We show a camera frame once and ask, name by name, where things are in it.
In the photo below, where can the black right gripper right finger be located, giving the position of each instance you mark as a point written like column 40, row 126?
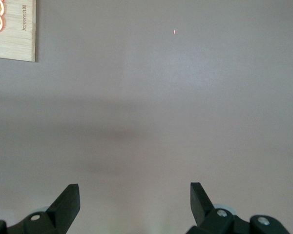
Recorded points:
column 202, row 207

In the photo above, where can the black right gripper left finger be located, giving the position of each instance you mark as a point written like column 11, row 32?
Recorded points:
column 61, row 209

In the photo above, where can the table cover sheet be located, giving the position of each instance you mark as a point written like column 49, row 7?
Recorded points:
column 146, row 97

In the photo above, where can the bamboo cutting board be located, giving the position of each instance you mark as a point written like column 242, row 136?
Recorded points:
column 17, row 36

